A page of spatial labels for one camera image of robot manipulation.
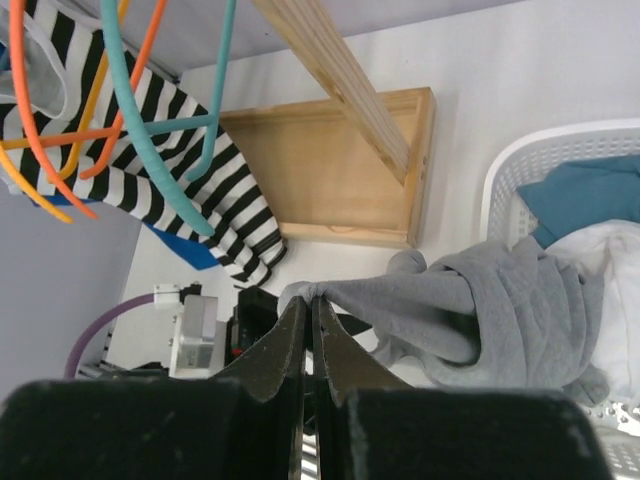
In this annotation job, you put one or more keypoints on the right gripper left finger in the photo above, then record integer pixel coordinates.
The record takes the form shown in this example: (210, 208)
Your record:
(260, 399)

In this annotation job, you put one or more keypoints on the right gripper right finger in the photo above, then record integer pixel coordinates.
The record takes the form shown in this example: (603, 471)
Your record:
(352, 391)

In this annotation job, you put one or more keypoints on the grey tank top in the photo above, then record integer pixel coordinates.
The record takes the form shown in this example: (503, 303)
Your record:
(491, 316)

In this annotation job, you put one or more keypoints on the blue tank top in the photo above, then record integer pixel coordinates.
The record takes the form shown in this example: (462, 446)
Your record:
(118, 231)

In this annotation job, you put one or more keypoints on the orange plastic hanger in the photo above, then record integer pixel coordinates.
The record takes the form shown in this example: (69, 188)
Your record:
(62, 54)

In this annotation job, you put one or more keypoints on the black white striped tank top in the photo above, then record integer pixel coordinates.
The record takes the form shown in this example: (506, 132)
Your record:
(247, 242)

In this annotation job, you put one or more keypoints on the wooden clothes rack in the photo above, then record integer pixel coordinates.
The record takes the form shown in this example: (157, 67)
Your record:
(350, 168)

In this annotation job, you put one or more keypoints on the white plastic laundry basket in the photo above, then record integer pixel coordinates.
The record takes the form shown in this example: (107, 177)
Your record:
(505, 217)

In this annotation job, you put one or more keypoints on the teal-blue garment in basket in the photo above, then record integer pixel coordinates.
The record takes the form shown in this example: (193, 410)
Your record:
(582, 193)

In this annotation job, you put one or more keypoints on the white garment in basket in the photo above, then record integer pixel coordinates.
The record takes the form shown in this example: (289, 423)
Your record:
(611, 250)

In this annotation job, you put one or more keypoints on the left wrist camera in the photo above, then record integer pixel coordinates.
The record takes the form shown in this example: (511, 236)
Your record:
(191, 350)

